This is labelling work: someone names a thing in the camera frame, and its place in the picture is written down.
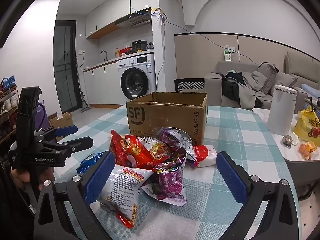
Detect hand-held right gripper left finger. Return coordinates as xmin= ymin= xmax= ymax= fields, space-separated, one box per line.
xmin=33 ymin=151 xmax=118 ymax=240

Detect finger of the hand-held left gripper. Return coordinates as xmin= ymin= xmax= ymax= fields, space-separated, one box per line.
xmin=41 ymin=136 xmax=94 ymax=161
xmin=37 ymin=124 xmax=78 ymax=143

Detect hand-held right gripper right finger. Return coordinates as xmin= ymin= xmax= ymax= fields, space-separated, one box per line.
xmin=216 ymin=151 xmax=300 ymax=240

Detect blue and red snack packet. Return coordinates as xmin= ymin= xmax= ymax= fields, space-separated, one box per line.
xmin=76 ymin=151 xmax=108 ymax=174

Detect red white snack packet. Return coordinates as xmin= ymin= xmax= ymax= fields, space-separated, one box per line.
xmin=192 ymin=144 xmax=217 ymax=168

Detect silver purple snack packet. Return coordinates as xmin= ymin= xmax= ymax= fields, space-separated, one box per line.
xmin=156 ymin=127 xmax=198 ymax=168

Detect person's left forearm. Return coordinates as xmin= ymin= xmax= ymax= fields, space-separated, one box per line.
xmin=0 ymin=167 xmax=35 ymax=240

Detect person's left hand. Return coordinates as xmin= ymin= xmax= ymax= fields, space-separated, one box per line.
xmin=10 ymin=166 xmax=55 ymax=192

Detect small brown cardboard box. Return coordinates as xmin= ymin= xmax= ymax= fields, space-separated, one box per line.
xmin=49 ymin=112 xmax=75 ymax=142

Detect purple bag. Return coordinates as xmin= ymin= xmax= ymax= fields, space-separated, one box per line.
xmin=35 ymin=102 xmax=50 ymax=130

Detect shoe rack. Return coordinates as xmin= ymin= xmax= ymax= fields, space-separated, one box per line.
xmin=0 ymin=76 xmax=20 ymax=145

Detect stick vacuum cleaner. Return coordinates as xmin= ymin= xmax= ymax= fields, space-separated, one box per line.
xmin=79 ymin=82 xmax=91 ymax=112

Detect checked tablecloth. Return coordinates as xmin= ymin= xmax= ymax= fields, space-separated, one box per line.
xmin=54 ymin=105 xmax=300 ymax=240

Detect white kitchen counter cabinet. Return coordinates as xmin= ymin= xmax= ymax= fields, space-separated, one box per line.
xmin=82 ymin=62 xmax=123 ymax=105

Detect dark glass door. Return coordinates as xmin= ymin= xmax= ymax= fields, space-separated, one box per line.
xmin=53 ymin=20 xmax=78 ymax=114

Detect metal tea infuser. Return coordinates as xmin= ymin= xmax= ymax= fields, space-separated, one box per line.
xmin=282 ymin=134 xmax=299 ymax=148

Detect tangerine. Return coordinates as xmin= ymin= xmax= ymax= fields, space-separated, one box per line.
xmin=299 ymin=141 xmax=318 ymax=160

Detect white cylindrical kettle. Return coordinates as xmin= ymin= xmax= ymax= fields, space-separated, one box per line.
xmin=267 ymin=84 xmax=297 ymax=136

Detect grey coat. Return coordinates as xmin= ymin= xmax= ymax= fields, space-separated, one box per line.
xmin=237 ymin=71 xmax=267 ymax=108

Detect black clothing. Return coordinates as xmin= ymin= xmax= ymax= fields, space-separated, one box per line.
xmin=222 ymin=71 xmax=244 ymax=100

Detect grey sofa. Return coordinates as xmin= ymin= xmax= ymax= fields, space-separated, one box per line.
xmin=204 ymin=51 xmax=320 ymax=110

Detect yellow plastic bag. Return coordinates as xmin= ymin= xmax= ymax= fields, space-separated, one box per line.
xmin=293 ymin=105 xmax=320 ymax=147

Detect white washing machine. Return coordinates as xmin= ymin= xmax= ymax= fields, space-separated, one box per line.
xmin=117 ymin=54 xmax=157 ymax=100

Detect black white patterned chair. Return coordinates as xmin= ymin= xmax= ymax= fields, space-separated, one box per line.
xmin=174 ymin=78 xmax=205 ymax=93

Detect dark grey pillow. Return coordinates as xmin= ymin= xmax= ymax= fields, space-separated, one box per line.
xmin=256 ymin=62 xmax=279 ymax=95

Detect light grey pillow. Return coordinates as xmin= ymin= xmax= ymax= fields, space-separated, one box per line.
xmin=272 ymin=72 xmax=298 ymax=95

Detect black rice cooker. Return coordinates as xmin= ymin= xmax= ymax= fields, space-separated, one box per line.
xmin=132 ymin=40 xmax=147 ymax=52

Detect blue pillow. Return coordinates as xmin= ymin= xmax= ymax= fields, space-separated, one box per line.
xmin=301 ymin=84 xmax=320 ymax=93

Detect range hood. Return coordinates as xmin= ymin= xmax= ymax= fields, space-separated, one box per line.
xmin=115 ymin=12 xmax=152 ymax=29

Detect white router box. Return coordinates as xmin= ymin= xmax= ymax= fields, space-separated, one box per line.
xmin=151 ymin=7 xmax=168 ymax=20

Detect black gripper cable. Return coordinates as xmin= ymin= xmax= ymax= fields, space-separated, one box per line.
xmin=37 ymin=105 xmax=48 ymax=130

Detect white green wall holder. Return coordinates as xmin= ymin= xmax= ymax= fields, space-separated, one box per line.
xmin=223 ymin=45 xmax=237 ymax=62

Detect white wall cabinets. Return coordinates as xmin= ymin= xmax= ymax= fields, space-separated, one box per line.
xmin=85 ymin=0 xmax=150 ymax=39

